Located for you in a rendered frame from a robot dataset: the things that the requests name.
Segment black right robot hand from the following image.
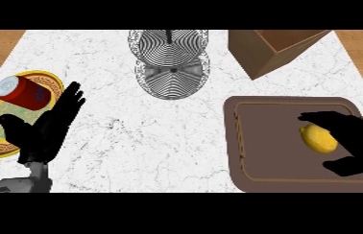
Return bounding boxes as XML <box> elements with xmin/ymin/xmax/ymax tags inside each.
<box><xmin>296</xmin><ymin>110</ymin><xmax>363</xmax><ymax>177</ymax></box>

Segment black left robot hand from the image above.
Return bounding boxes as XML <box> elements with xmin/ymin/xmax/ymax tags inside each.
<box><xmin>0</xmin><ymin>81</ymin><xmax>88</xmax><ymax>165</ymax></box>

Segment yellow lemon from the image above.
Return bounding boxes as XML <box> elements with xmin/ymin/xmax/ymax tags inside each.
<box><xmin>299</xmin><ymin>123</ymin><xmax>340</xmax><ymax>154</ymax></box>

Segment brown tray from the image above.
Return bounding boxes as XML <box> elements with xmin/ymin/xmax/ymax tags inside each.
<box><xmin>222</xmin><ymin>95</ymin><xmax>363</xmax><ymax>194</ymax></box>

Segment yellow patterned plate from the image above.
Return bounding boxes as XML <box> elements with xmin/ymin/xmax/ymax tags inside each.
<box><xmin>0</xmin><ymin>70</ymin><xmax>64</xmax><ymax>159</ymax></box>

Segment red can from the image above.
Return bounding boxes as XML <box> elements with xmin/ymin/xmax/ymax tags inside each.
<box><xmin>0</xmin><ymin>76</ymin><xmax>53</xmax><ymax>111</ymax></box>

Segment brown wooden box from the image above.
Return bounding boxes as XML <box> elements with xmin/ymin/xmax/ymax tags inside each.
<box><xmin>227</xmin><ymin>30</ymin><xmax>333</xmax><ymax>81</ymax></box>

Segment tiered wire basket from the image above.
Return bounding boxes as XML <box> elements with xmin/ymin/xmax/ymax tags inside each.
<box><xmin>126</xmin><ymin>30</ymin><xmax>211</xmax><ymax>101</ymax></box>

